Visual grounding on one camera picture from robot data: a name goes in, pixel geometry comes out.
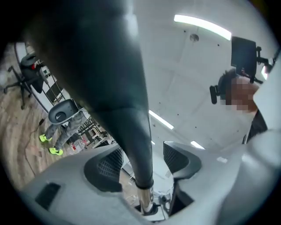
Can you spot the long ceiling light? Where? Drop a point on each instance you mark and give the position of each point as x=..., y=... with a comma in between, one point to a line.
x=202, y=24
x=197, y=145
x=161, y=119

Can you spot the black screen device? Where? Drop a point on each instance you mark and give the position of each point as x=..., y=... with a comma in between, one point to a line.
x=242, y=57

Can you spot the clear water bottle red cap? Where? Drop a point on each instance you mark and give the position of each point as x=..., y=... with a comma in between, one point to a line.
x=78, y=146

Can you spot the person's black white print shirt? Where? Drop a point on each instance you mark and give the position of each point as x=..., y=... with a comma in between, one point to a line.
x=272, y=99

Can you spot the person's head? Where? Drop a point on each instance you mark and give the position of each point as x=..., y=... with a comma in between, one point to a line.
x=241, y=94

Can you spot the round ceiling smoke detector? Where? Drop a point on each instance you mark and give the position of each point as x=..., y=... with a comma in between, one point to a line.
x=194, y=37

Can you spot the black metal railing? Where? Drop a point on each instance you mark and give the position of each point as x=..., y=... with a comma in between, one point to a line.
x=53, y=92

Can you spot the black head-worn camera headset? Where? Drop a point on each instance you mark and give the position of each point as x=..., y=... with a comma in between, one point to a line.
x=213, y=94

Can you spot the black device mount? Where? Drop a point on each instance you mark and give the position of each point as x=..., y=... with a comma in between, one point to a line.
x=261, y=58

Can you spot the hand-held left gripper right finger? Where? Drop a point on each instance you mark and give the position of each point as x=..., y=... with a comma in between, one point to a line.
x=197, y=186

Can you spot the grey mesh office chair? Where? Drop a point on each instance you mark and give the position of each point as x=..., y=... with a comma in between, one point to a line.
x=65, y=105

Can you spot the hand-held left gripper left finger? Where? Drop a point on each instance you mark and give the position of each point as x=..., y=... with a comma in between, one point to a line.
x=87, y=197

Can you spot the black office chair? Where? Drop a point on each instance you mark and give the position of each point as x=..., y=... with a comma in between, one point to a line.
x=28, y=70

